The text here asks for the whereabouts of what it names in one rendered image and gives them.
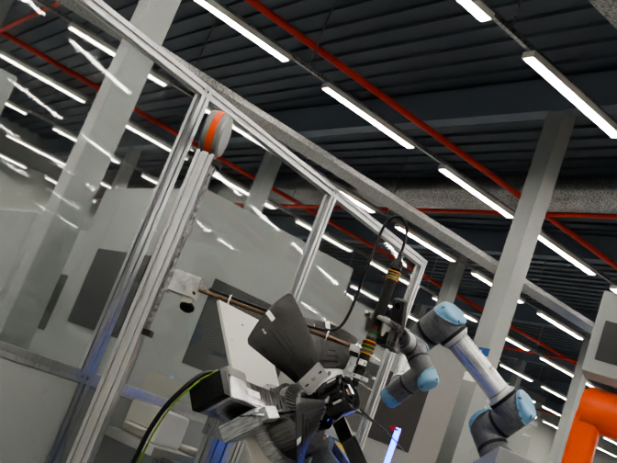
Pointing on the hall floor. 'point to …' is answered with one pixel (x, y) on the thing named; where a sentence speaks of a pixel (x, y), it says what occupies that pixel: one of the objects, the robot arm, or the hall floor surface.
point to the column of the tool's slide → (139, 315)
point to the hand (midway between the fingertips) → (373, 314)
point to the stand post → (212, 450)
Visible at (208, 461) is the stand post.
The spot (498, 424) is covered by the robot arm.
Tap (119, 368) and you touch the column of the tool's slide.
